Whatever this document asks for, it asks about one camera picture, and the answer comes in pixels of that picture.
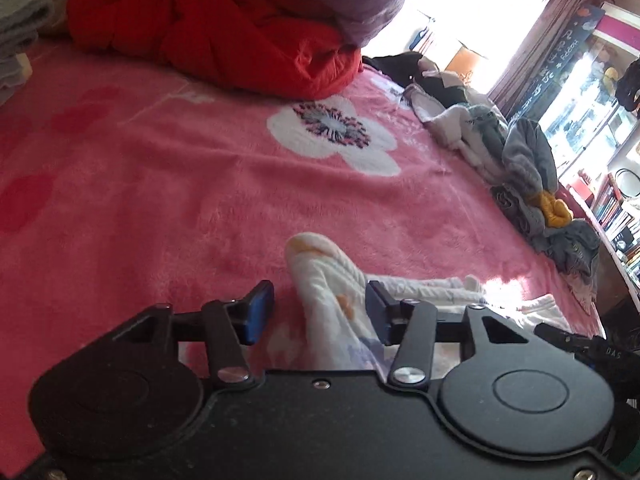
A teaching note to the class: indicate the bookshelf with books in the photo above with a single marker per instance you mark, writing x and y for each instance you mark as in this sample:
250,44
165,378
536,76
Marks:
617,220

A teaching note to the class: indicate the black garment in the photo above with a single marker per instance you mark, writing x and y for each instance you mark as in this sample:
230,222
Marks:
397,64

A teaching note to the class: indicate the grey garment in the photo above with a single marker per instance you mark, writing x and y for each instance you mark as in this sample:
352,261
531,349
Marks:
527,155

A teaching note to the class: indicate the dark blue banner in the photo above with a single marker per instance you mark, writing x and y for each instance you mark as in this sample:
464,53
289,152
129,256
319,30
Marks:
565,62

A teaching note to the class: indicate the pink floral blanket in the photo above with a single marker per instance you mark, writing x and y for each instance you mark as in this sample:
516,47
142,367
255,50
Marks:
150,185

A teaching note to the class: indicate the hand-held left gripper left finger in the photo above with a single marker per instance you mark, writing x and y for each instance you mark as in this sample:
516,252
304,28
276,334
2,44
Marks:
257,311

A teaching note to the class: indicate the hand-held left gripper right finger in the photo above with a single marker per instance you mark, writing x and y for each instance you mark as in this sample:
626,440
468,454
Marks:
376,311

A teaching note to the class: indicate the mauve curtain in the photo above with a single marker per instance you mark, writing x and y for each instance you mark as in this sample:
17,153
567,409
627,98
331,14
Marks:
550,30

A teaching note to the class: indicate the stack of folded clothes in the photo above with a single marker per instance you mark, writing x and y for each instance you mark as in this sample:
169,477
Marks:
25,15

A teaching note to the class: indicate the white crumpled garment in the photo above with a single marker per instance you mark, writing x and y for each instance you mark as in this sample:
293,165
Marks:
450,125

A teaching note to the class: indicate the blue hanging garment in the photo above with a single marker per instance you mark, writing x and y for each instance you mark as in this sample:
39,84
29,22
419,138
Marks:
420,40

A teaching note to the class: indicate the yellow garment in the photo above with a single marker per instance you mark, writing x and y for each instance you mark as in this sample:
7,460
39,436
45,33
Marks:
550,210

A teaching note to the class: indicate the grey-blue garment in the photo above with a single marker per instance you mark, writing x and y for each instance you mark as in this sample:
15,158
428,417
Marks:
570,247

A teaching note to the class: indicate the white floral printed garment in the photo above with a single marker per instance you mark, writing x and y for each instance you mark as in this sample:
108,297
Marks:
325,280

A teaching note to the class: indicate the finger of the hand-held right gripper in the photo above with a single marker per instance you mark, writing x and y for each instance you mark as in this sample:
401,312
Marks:
557,334

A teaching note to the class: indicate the round mirror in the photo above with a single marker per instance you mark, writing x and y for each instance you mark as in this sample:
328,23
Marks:
625,184

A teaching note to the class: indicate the red quilt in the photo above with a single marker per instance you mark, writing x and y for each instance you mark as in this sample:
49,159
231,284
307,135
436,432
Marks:
225,25

